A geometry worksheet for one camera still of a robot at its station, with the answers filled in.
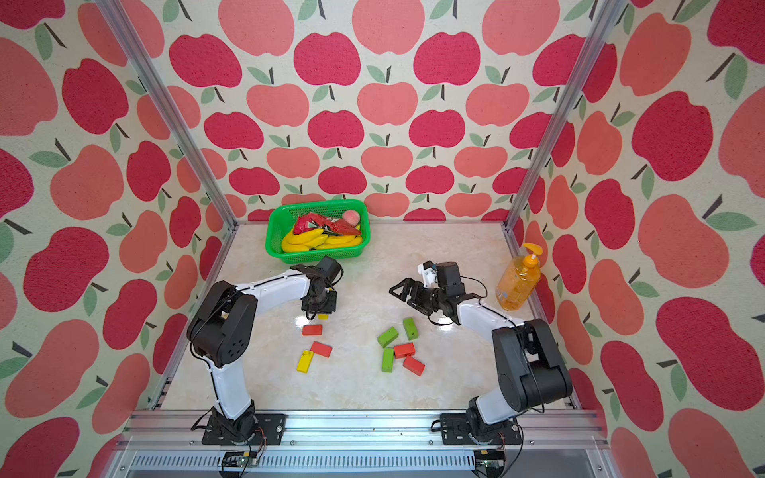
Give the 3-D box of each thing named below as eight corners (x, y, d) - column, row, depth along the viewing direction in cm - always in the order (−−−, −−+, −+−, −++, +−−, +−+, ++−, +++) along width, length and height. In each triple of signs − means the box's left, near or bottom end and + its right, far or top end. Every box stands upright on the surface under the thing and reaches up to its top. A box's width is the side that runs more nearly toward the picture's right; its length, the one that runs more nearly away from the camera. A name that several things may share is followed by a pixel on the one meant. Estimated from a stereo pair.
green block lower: (381, 372, 85) (381, 369, 83) (382, 351, 89) (382, 348, 87) (395, 372, 85) (395, 369, 83) (394, 351, 89) (394, 348, 87)
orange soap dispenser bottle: (493, 310, 100) (523, 260, 79) (495, 293, 104) (523, 242, 83) (518, 317, 98) (555, 268, 77) (518, 299, 102) (554, 248, 81)
